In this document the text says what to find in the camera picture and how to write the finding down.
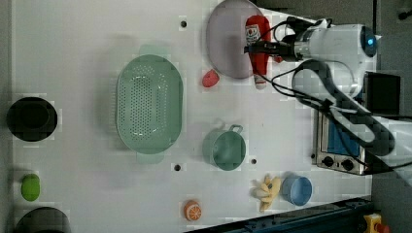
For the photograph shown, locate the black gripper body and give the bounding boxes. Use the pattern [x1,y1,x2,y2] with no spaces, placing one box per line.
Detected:
[273,42,302,62]

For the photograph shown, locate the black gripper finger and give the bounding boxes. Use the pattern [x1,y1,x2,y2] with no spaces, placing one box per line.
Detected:
[244,42,273,54]

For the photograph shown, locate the red ketchup bottle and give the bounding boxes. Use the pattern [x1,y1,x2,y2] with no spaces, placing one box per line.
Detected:
[245,15,271,90]

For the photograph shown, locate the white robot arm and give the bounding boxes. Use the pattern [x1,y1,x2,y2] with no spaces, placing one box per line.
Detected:
[244,19,411,183]

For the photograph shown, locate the grey round plate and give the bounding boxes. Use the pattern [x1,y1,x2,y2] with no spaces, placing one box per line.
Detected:
[205,0,261,79]

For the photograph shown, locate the red tomato toy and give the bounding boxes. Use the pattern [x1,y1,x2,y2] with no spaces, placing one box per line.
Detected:
[274,56,283,63]

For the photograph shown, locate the pink strawberry toy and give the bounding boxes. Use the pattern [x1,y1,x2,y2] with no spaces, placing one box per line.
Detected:
[202,70,220,87]

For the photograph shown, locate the silver toaster oven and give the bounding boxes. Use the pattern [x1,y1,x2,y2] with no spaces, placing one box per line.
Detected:
[312,72,401,176]

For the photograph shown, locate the green oval colander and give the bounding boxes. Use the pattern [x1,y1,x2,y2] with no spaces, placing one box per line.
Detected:
[116,45,184,164]

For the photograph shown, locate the yellow plush banana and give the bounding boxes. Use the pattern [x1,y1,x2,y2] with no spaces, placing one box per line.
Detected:
[252,175,282,213]

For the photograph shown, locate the blue cup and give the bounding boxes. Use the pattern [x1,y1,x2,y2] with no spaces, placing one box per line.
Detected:
[281,176,312,206]

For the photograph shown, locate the orange slice toy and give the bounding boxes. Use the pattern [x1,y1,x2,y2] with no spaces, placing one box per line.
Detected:
[184,200,202,221]

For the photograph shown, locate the yellow red clamp tool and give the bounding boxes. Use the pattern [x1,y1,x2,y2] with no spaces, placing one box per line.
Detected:
[363,214,391,233]

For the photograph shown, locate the green pear toy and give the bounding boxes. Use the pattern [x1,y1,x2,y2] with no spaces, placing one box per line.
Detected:
[20,174,41,202]

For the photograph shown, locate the green pot with handle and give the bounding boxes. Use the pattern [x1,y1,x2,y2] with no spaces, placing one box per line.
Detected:
[202,124,246,171]

